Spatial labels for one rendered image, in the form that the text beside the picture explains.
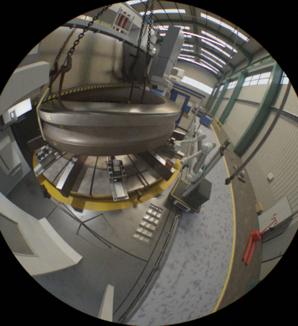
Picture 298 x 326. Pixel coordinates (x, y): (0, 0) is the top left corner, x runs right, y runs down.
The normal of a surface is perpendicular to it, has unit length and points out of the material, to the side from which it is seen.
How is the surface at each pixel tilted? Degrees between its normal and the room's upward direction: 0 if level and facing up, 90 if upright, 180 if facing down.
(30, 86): 90
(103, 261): 0
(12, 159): 90
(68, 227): 0
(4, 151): 90
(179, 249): 0
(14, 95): 90
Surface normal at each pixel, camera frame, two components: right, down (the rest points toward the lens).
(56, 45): 0.89, 0.44
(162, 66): -0.40, 0.57
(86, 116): 0.15, 0.73
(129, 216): 0.26, -0.68
